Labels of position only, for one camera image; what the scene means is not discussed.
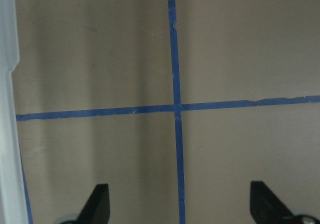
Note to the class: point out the clear plastic box lid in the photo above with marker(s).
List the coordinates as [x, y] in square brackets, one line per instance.
[13, 208]

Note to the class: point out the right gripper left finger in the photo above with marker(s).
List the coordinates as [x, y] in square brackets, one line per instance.
[97, 208]

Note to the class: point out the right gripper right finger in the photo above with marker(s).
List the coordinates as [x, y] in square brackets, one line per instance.
[266, 208]

